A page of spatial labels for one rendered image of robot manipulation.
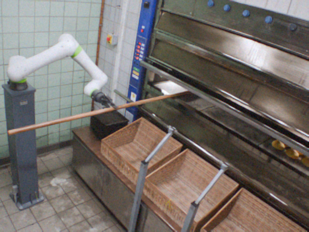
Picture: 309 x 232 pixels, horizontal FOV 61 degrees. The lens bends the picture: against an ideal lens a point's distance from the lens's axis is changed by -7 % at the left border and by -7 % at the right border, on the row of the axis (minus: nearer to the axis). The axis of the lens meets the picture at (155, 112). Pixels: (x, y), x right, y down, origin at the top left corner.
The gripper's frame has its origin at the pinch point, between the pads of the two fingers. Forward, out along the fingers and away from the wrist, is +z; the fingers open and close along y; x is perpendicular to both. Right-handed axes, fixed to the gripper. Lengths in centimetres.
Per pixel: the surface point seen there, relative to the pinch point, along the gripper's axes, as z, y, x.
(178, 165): 35, 49, -50
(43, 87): -121, 31, 7
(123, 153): -14, 60, -28
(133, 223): 41, 87, -1
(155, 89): -19, 1, -60
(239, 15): 45, -82, -62
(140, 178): 41, 38, 0
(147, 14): -43, -63, -57
